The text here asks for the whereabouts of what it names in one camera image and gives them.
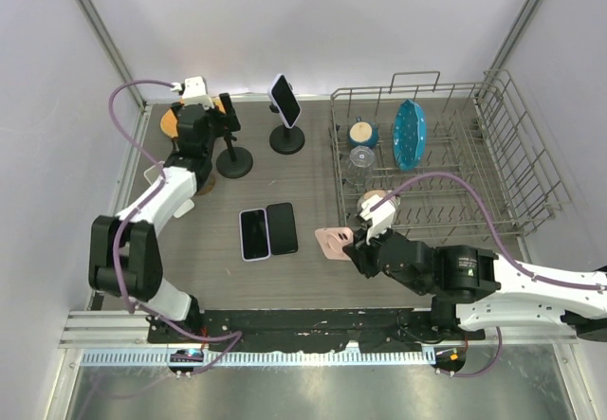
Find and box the lavender case phone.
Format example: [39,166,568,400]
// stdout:
[239,209,270,262]

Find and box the black tall pole stand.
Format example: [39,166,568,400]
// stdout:
[269,103,305,155]

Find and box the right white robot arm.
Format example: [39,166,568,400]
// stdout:
[342,229,606,342]

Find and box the white case phone on pole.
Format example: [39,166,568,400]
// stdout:
[268,74,302,129]

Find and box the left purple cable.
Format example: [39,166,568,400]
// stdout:
[108,79,246,383]

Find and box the orange woven mat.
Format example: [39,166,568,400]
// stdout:
[160,99,219,143]

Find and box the teal speckled plate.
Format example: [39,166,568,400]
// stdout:
[393,100,428,171]

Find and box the grey stand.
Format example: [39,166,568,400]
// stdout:
[196,172,216,196]

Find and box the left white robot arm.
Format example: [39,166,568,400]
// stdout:
[88,93,240,343]

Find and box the grey wire dish rack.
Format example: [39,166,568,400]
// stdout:
[329,69,571,246]

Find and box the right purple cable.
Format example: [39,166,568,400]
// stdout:
[372,171,607,378]

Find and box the striped ceramic mug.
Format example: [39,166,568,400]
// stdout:
[357,190,400,212]

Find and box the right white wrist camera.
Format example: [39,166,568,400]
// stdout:
[358,194,396,244]

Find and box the black round base stand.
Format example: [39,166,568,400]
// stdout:
[215,132,253,179]

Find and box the white cable duct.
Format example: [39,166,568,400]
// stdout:
[81,347,435,368]

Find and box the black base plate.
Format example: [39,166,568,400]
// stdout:
[178,308,485,354]

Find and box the blue mug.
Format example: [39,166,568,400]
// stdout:
[347,117,378,150]

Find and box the black phone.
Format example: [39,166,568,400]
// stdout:
[267,203,299,256]

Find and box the clear glass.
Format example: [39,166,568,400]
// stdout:
[342,145,376,188]

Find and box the purple cable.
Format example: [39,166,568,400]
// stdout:
[372,171,607,378]
[108,79,246,383]

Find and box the pink case phone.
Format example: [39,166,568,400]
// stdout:
[314,227,354,261]

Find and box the white phone stand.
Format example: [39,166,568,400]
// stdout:
[143,166,194,219]

